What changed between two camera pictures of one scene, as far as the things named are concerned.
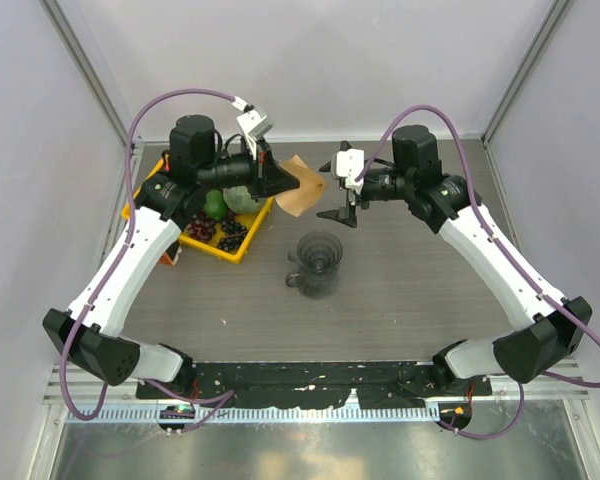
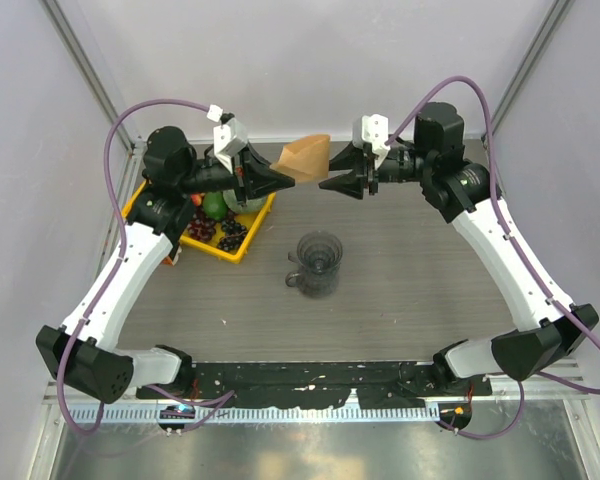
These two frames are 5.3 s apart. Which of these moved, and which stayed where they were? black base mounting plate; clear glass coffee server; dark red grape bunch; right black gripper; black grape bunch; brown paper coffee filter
Moved: brown paper coffee filter; right black gripper
Stayed: black grape bunch; dark red grape bunch; black base mounting plate; clear glass coffee server
